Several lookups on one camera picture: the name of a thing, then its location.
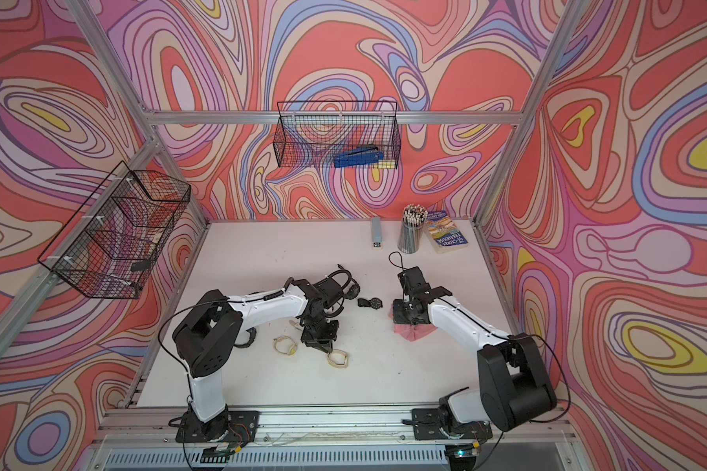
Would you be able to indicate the metal pencil cup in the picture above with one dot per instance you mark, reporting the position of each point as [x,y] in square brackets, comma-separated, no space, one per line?
[413,219]

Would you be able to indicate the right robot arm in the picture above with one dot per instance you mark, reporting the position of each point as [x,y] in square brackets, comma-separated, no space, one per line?
[514,386]

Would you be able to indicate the blue stapler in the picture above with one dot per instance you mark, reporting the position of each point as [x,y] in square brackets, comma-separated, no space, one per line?
[361,156]

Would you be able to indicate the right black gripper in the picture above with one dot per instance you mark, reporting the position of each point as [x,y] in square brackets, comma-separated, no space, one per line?
[399,314]

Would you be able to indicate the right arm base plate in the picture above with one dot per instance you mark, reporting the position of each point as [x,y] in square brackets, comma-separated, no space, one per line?
[442,425]

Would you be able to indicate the yellow sticky notes block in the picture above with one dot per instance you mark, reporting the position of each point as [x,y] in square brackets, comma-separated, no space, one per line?
[389,164]

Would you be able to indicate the black wire basket back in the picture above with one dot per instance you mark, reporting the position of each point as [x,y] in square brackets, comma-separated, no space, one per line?
[310,133]

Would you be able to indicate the beige looped watch left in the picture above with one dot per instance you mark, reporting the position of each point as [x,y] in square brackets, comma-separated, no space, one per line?
[285,345]

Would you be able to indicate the colourful book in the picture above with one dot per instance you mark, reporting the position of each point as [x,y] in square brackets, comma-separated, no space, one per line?
[443,233]

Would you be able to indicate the grey stapler on table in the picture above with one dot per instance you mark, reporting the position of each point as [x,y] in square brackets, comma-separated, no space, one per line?
[376,233]

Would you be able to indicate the black wire basket left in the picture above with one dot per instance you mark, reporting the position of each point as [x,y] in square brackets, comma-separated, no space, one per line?
[118,233]

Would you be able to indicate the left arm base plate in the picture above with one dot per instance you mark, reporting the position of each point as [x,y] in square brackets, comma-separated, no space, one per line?
[234,427]

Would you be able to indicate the beige looped watch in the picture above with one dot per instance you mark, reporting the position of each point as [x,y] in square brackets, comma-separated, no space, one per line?
[338,359]
[285,345]

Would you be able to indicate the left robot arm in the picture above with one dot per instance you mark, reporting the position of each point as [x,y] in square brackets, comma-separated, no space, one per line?
[208,334]

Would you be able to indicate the pink cloth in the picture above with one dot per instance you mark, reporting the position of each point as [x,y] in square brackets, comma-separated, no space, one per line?
[412,332]

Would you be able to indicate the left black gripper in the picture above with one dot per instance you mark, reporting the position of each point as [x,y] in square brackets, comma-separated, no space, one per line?
[323,343]

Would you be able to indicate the beige looped watch right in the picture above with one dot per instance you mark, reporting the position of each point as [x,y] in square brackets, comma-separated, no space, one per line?
[338,359]

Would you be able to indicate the black wire basket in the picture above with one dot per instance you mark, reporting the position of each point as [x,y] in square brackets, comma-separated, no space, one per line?
[310,133]
[118,233]

